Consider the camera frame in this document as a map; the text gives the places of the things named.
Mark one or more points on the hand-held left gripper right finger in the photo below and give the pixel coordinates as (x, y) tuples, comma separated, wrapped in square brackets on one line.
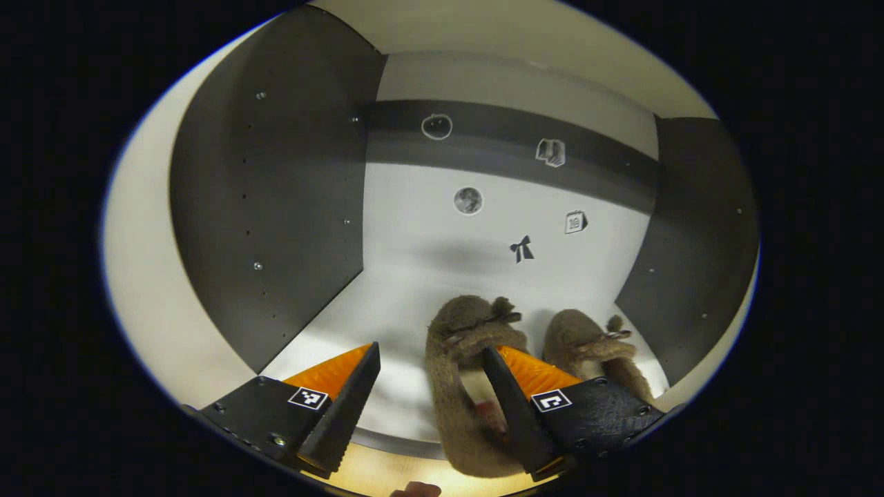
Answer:
[(514, 407)]

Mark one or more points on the brown fuzzy shoe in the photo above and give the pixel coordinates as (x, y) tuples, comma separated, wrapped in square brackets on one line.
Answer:
[(580, 338), (449, 386)]

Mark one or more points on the white shoe cabinet door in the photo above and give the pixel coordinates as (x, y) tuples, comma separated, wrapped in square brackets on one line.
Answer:
[(152, 290), (718, 359)]

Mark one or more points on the white shoe cabinet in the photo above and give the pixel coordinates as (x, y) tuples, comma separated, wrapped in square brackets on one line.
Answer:
[(428, 276)]

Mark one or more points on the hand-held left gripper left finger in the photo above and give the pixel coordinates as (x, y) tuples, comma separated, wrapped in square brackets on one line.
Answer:
[(345, 414)]

